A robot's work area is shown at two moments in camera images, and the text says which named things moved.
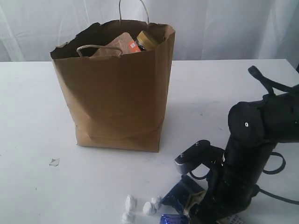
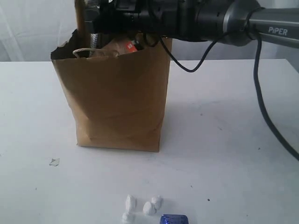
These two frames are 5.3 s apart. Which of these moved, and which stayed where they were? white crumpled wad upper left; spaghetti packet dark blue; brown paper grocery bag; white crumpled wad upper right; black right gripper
Moved: black right gripper; spaghetti packet dark blue
Stayed: white crumpled wad upper right; white crumpled wad upper left; brown paper grocery bag
